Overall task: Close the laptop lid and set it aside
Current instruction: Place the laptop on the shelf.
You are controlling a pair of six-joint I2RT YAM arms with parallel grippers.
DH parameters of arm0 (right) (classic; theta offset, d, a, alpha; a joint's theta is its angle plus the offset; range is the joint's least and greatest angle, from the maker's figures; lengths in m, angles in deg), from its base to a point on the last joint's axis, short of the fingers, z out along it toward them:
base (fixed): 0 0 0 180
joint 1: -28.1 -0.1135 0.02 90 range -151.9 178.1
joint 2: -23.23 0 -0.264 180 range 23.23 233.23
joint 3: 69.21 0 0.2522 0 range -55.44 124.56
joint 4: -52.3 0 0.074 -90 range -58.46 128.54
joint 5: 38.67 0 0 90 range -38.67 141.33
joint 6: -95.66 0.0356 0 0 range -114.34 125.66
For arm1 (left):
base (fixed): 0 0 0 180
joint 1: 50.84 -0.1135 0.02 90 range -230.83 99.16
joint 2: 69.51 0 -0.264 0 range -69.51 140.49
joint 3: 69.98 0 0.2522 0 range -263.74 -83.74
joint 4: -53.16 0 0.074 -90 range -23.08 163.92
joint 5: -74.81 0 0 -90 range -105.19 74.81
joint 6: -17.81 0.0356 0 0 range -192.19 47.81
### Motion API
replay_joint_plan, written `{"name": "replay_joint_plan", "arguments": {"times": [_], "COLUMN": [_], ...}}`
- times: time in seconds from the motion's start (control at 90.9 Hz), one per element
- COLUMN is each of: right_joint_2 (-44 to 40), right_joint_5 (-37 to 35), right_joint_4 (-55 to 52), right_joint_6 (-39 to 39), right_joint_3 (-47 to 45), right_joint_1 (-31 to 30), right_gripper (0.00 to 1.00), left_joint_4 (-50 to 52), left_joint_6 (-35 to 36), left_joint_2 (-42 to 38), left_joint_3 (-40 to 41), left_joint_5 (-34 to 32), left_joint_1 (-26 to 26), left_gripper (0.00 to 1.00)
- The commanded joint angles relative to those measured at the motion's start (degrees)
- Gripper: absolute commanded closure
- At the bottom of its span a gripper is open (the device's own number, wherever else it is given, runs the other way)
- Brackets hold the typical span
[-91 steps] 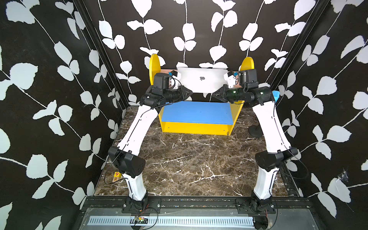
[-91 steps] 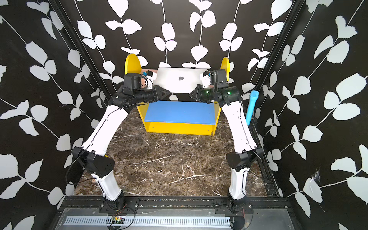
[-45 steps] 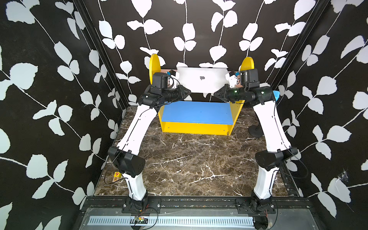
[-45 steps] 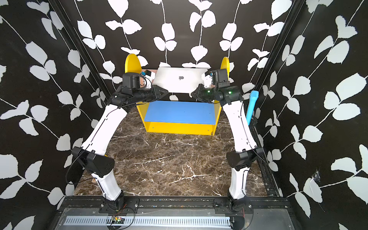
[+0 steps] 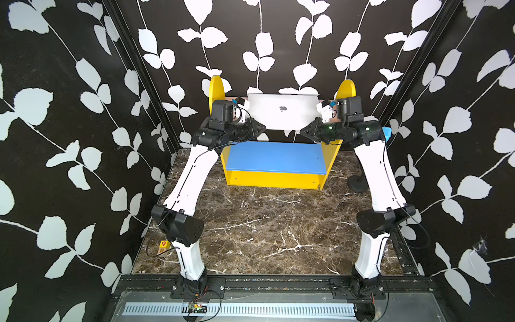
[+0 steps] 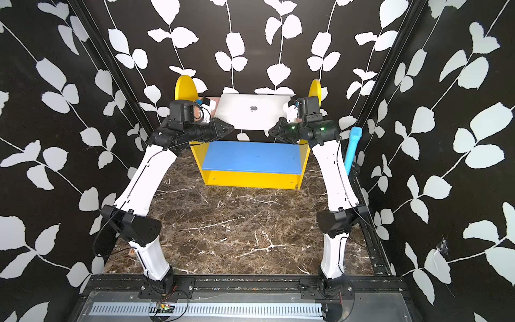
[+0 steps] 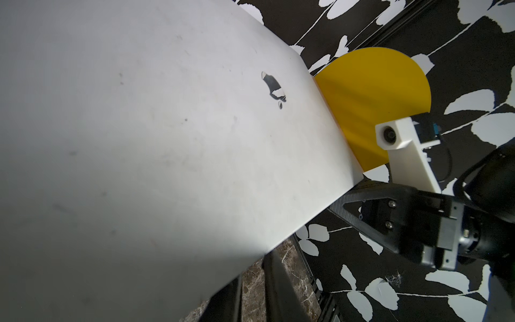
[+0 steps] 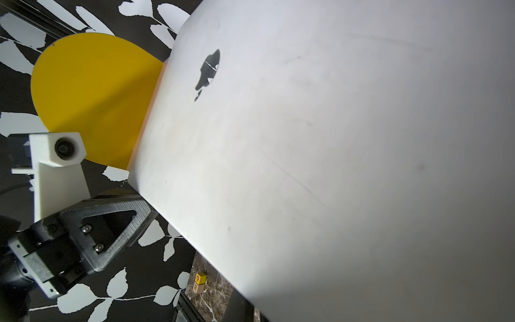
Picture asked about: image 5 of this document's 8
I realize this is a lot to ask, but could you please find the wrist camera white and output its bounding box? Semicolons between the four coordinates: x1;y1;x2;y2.
317;99;340;123
232;97;248;123

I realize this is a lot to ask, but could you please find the yellow shelf with coloured boards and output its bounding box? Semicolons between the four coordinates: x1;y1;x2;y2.
208;74;358;190

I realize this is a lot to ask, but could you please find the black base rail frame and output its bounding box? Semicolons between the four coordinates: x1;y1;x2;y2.
113;275;437;303

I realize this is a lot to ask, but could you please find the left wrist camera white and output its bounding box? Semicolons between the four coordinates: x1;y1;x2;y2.
232;97;248;123

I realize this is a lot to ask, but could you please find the blue toy microphone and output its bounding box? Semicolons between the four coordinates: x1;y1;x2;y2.
382;127;392;142

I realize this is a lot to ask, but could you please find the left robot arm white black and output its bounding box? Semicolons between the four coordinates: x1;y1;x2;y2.
151;97;266;293

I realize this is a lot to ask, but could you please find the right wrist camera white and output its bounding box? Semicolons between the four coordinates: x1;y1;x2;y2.
317;99;340;123

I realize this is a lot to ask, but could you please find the silver laptop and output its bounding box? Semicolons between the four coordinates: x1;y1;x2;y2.
245;94;321;131

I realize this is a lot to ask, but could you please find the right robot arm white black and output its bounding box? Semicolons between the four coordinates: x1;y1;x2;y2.
300;96;416;298

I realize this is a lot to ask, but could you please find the perforated white rail strip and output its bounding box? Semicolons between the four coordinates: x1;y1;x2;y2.
122;302;355;319

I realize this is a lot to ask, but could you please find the small circuit board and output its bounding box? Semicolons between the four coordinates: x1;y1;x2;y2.
184;303;209;315

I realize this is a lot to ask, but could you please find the wooden number nine block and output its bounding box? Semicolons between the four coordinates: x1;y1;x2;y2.
157;240;171;256

